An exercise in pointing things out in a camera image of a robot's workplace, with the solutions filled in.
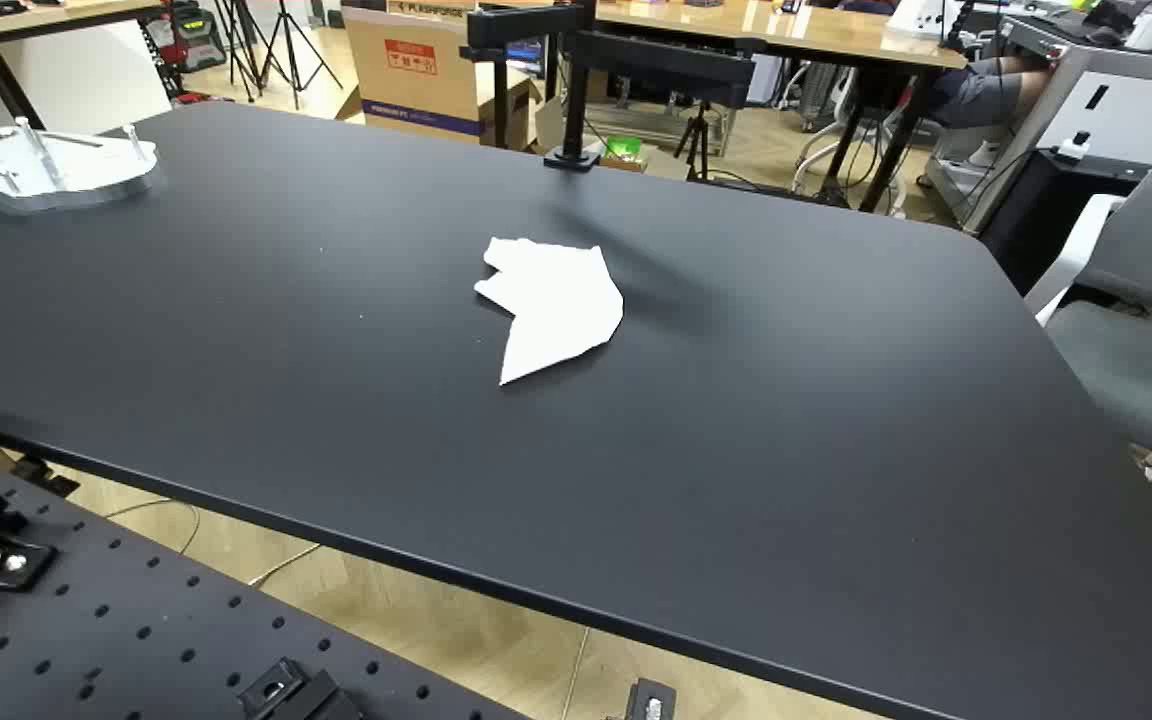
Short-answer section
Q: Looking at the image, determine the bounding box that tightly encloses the white patterned cloth towel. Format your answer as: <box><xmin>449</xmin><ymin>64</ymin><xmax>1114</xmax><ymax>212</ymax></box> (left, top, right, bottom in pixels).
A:
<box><xmin>471</xmin><ymin>230</ymin><xmax>634</xmax><ymax>391</ymax></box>

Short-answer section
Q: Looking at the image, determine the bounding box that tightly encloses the tall black tripod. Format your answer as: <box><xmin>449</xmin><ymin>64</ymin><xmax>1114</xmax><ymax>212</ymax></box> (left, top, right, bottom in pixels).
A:
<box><xmin>248</xmin><ymin>0</ymin><xmax>348</xmax><ymax>97</ymax></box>

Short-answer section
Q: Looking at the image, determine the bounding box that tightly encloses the small green object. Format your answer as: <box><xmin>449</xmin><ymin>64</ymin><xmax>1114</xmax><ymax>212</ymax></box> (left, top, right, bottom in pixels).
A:
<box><xmin>599</xmin><ymin>133</ymin><xmax>651</xmax><ymax>167</ymax></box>

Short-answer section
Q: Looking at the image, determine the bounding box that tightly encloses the cardboard box with red label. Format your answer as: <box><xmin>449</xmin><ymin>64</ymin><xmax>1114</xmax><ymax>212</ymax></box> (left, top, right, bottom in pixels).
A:
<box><xmin>340</xmin><ymin>4</ymin><xmax>545</xmax><ymax>146</ymax></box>

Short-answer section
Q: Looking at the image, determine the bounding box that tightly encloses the long wooden table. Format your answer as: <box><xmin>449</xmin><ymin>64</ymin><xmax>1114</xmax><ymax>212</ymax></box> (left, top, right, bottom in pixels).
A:
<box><xmin>591</xmin><ymin>0</ymin><xmax>971</xmax><ymax>215</ymax></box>

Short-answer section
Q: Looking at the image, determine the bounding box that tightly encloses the black perforated mounting board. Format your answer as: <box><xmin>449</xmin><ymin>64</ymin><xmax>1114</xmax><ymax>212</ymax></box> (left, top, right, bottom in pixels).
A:
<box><xmin>0</xmin><ymin>457</ymin><xmax>527</xmax><ymax>720</ymax></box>

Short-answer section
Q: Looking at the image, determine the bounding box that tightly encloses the white board panel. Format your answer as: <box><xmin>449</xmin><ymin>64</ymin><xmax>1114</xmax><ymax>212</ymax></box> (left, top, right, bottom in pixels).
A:
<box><xmin>0</xmin><ymin>17</ymin><xmax>176</xmax><ymax>134</ymax></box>

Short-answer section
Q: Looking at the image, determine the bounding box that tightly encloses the grey office chair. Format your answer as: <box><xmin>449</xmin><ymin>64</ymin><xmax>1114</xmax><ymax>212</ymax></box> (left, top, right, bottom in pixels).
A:
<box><xmin>1041</xmin><ymin>133</ymin><xmax>1152</xmax><ymax>475</ymax></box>

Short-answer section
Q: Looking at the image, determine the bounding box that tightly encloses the grey metal cabinet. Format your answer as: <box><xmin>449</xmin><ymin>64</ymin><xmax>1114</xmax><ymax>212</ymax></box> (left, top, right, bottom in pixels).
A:
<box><xmin>961</xmin><ymin>44</ymin><xmax>1152</xmax><ymax>235</ymax></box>

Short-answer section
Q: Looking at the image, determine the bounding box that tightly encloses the wooden desk with black legs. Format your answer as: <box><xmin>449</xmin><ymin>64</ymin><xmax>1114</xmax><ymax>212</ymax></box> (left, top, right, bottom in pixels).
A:
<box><xmin>0</xmin><ymin>0</ymin><xmax>169</xmax><ymax>133</ymax></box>

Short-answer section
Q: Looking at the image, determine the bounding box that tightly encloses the black clamp-mounted camera stand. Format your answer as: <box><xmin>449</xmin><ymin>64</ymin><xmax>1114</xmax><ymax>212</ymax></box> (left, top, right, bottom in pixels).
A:
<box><xmin>458</xmin><ymin>0</ymin><xmax>756</xmax><ymax>176</ymax></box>

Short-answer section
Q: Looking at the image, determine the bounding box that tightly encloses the small black metal bracket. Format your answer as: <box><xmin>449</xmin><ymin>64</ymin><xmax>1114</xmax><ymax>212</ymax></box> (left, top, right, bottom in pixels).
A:
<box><xmin>623</xmin><ymin>674</ymin><xmax>679</xmax><ymax>720</ymax></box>

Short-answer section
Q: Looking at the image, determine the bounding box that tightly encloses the black mounting bracket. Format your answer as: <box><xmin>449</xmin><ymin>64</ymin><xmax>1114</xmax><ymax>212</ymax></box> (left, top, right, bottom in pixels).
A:
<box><xmin>237</xmin><ymin>655</ymin><xmax>380</xmax><ymax>720</ymax></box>

